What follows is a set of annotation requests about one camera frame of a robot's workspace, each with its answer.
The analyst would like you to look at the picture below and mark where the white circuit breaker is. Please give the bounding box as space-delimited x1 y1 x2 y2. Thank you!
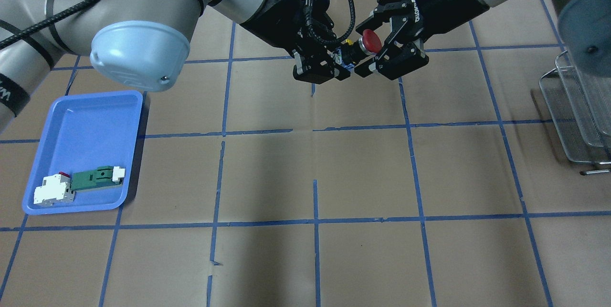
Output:
33 172 75 207

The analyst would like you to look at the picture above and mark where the red emergency stop button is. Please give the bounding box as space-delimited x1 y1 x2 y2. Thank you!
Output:
335 29 383 67

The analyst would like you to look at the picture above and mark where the silver wire mesh shelf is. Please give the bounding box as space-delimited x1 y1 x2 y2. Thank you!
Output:
539 50 611 176

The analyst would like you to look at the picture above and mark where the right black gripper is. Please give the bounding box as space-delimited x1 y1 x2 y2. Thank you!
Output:
354 0 489 80

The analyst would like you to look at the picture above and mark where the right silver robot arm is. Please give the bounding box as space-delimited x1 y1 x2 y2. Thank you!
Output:
354 0 611 80

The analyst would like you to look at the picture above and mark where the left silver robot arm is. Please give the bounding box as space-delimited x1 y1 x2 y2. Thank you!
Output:
1 0 354 131

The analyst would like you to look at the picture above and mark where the blue plastic tray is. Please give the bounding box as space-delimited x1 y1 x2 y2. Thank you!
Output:
21 90 143 215

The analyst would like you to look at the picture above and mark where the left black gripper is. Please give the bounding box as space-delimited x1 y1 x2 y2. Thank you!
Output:
239 0 354 84

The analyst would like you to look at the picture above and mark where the green relay module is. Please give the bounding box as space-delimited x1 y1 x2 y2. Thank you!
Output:
71 166 126 191

